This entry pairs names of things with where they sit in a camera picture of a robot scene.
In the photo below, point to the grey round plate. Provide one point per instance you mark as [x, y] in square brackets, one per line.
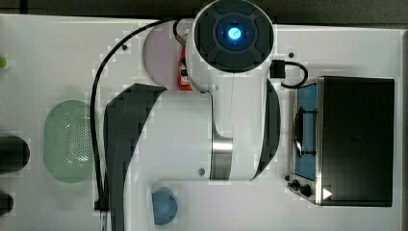
[161, 53]

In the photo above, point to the green perforated colander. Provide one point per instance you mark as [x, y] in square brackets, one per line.
[67, 149]

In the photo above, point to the black cooking pot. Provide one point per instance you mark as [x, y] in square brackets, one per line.
[14, 154]

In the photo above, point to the red plush ketchup bottle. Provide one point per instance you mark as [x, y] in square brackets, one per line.
[182, 77]

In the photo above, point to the blue cup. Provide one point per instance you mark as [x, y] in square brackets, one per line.
[165, 206]

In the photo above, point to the silver toaster oven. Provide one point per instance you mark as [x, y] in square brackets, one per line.
[343, 142]

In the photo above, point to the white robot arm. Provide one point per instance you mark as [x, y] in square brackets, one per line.
[226, 127]

